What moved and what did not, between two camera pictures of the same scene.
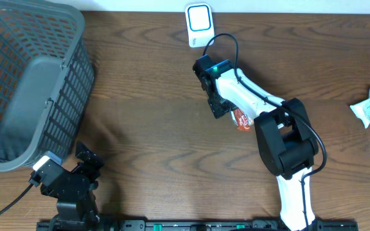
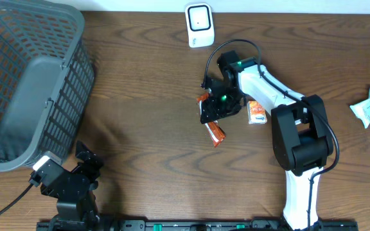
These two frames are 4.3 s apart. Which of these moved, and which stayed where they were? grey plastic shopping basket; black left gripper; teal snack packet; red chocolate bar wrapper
Moved: red chocolate bar wrapper
Stayed: teal snack packet; grey plastic shopping basket; black left gripper
